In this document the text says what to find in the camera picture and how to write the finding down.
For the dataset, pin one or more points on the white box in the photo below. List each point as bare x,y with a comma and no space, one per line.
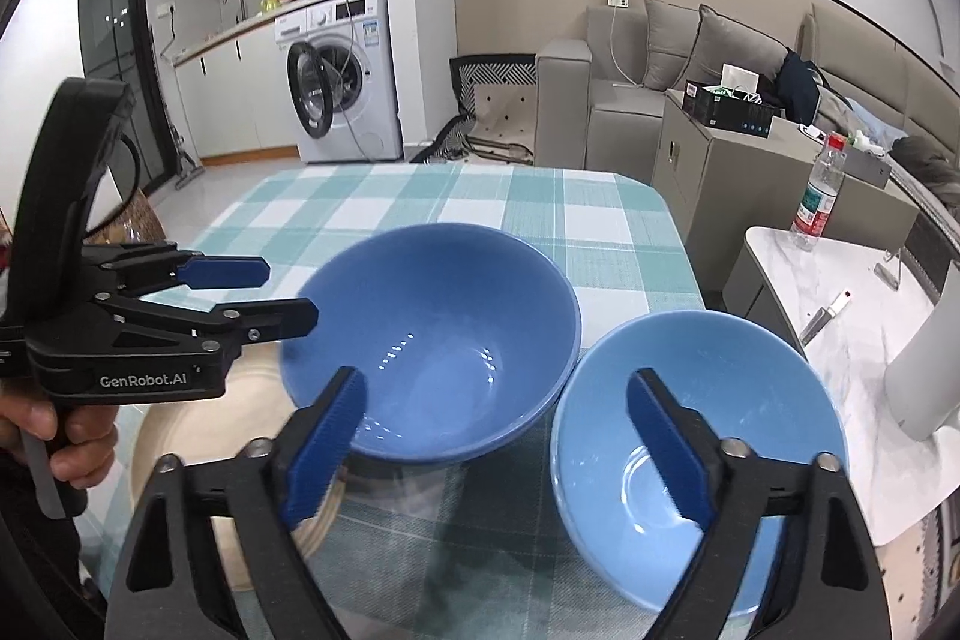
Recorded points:
741,79

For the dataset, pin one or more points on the white marble side table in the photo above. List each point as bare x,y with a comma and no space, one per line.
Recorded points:
847,400

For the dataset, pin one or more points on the grey cushion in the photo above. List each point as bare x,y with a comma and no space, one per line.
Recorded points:
731,51
667,40

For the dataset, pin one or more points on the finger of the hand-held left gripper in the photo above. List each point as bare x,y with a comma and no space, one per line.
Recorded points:
225,271
277,317

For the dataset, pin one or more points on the grey sofa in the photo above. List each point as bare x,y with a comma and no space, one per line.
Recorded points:
570,100

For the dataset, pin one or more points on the black white patterned mat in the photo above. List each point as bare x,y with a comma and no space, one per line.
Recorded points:
495,100

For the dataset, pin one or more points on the person's left hand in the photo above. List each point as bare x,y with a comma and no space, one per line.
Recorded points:
86,452

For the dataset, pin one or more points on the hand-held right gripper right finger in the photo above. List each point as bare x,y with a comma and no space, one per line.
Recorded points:
671,452

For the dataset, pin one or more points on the teal checkered tablecloth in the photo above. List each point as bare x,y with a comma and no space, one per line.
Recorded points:
465,197

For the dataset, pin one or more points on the white pen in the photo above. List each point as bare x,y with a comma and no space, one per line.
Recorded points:
825,316

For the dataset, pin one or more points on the grey side cabinet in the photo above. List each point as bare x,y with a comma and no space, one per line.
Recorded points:
720,190

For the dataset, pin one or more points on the kitchen faucet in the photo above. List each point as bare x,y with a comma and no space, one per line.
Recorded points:
234,3

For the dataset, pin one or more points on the small phone stand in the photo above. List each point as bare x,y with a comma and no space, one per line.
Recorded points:
891,272

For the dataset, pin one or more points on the cream plate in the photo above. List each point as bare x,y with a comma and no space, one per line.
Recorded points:
217,415

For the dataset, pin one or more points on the grey tissue box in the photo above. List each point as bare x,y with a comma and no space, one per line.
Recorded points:
870,164

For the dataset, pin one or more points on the white kitchen counter cabinet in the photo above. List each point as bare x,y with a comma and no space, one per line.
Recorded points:
225,100

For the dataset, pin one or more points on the dark glass door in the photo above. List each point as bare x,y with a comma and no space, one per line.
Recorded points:
120,48

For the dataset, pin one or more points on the white electric kettle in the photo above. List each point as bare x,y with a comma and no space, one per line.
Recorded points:
926,355

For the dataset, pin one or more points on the person's dark clothing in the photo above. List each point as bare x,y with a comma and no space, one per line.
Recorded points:
37,572

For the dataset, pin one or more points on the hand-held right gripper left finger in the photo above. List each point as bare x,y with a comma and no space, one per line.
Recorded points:
322,452

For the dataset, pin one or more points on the clear water bottle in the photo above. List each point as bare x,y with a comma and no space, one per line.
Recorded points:
816,205

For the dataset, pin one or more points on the floor mop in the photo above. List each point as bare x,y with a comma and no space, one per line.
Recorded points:
186,160

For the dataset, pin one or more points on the black box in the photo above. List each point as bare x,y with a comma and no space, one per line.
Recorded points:
724,111

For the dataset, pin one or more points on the white washing machine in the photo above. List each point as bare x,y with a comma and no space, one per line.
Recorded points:
367,78

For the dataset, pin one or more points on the dark grey blanket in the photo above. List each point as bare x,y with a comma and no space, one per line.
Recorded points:
930,164

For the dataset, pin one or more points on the dark blue pillow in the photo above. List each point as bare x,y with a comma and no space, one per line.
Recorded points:
796,85

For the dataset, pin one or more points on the blue bowl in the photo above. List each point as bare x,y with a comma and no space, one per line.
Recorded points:
450,325
742,400

